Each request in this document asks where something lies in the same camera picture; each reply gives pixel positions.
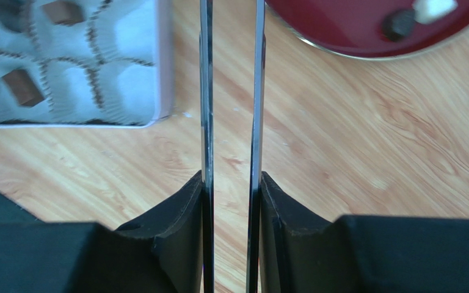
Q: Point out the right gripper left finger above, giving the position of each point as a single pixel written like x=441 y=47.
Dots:
x=158 y=251

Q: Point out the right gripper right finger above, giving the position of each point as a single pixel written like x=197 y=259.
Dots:
x=302 y=252

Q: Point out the metal tongs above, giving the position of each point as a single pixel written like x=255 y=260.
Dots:
x=207 y=113

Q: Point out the square tin box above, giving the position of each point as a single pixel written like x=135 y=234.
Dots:
x=115 y=69

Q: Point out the brown chocolate bar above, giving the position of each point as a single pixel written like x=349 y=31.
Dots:
x=63 y=12
x=23 y=88

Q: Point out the white chocolate lower left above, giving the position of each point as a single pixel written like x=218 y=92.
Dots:
x=429 y=11

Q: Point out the red round tray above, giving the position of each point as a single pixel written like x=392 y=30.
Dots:
x=360 y=29

